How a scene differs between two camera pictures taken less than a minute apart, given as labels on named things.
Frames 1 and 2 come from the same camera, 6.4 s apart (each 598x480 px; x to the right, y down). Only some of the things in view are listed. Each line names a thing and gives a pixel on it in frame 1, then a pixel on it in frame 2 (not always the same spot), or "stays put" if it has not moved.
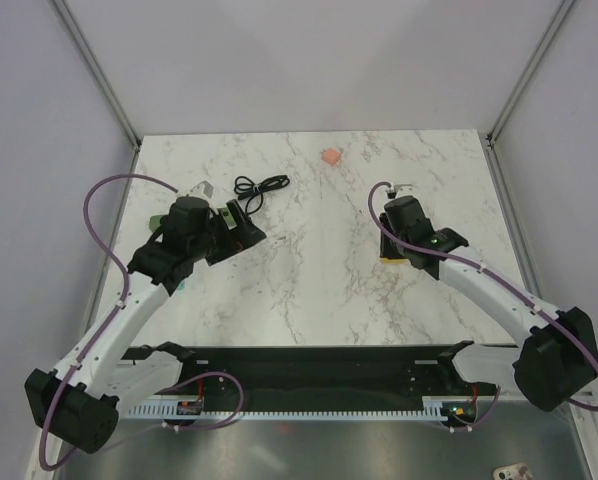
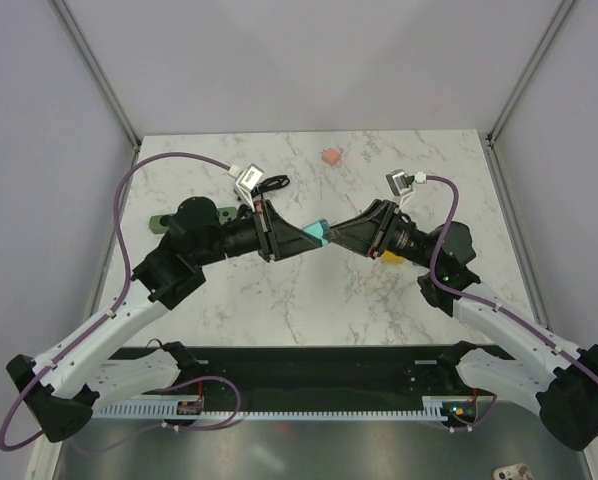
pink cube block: x=331 y=156 stays put
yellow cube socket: x=395 y=262 stays put
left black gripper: x=236 y=239 -> x=278 y=238
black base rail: x=313 y=371 stays put
